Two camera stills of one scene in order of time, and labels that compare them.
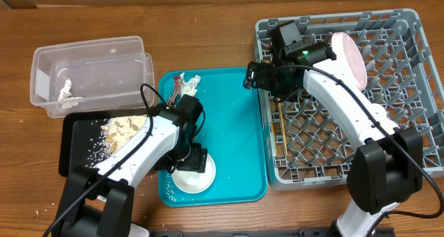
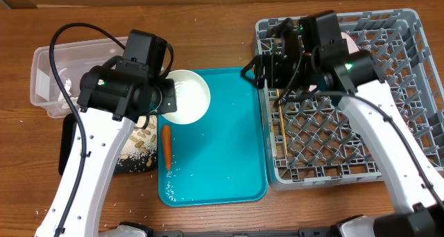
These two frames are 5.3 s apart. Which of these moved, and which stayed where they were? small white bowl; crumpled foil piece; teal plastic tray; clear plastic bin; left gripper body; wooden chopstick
Moved: left gripper body; small white bowl
Stayed: clear plastic bin; wooden chopstick; teal plastic tray; crumpled foil piece
